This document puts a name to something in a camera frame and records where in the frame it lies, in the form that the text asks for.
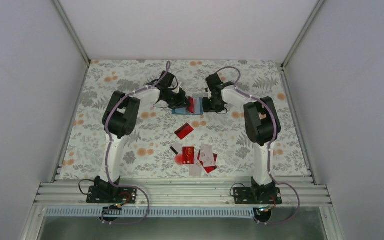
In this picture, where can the red VIP card face up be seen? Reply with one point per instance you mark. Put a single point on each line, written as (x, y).
(188, 155)

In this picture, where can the aluminium rail frame front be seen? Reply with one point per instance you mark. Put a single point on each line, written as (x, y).
(209, 193)

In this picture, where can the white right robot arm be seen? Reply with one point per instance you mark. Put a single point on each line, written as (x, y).
(262, 124)

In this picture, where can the aluminium corner post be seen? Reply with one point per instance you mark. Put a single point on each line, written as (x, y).
(71, 30)
(308, 23)

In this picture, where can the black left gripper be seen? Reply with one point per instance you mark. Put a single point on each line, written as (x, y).
(182, 99)

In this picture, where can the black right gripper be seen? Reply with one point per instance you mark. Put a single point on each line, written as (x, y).
(207, 108)

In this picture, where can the aluminium corner post right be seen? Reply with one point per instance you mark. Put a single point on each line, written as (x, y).
(308, 23)

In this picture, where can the white VIP chip card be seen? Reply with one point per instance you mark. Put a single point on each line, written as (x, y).
(206, 155)

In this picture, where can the white cable duct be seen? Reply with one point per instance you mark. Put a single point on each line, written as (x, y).
(153, 212)

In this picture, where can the blue leather card holder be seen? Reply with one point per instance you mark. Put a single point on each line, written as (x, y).
(195, 108)

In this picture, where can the aluminium corner post left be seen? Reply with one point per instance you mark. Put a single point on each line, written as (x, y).
(71, 30)

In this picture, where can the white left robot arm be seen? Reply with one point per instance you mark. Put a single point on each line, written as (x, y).
(120, 117)

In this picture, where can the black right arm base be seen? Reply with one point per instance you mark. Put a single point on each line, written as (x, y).
(256, 194)

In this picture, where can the white card with red circle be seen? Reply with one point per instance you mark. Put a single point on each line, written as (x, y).
(178, 159)

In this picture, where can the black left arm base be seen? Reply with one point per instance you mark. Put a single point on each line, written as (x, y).
(102, 192)

